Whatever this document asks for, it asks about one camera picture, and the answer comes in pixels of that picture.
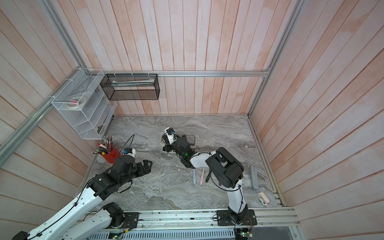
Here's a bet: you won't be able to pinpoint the grey flat bar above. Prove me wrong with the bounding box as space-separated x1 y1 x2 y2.
250 166 259 190

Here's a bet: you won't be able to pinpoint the pink white small device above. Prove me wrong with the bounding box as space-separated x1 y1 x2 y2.
258 192 270 205

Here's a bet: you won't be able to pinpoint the black mesh basket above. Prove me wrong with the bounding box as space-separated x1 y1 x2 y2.
100 73 161 101

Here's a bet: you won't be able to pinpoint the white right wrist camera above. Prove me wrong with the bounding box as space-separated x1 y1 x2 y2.
162 127 177 145

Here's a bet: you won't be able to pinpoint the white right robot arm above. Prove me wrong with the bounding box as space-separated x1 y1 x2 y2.
162 128 249 226

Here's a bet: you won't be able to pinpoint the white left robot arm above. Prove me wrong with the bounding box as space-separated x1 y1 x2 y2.
13 154 153 240

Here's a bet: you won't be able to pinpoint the white wire mesh shelf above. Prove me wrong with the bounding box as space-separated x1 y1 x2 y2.
52 68 117 140

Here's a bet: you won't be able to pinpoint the pens in red cup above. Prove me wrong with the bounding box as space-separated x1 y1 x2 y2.
92 136 115 155

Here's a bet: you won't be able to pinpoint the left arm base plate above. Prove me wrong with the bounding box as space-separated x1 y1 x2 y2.
122 212 140 230

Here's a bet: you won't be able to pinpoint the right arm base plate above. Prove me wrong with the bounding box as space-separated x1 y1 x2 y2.
216 207 258 227

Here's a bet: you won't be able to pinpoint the red pencil cup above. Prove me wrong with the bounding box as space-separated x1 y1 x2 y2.
102 147 121 164

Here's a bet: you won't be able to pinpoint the cream toothbrush holder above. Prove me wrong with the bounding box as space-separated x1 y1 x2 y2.
160 135 196 151

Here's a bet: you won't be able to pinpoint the tape roll on shelf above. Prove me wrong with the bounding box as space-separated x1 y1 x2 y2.
65 96 87 110

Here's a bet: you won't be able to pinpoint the black toothbrush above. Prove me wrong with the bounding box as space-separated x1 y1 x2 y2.
205 170 212 183

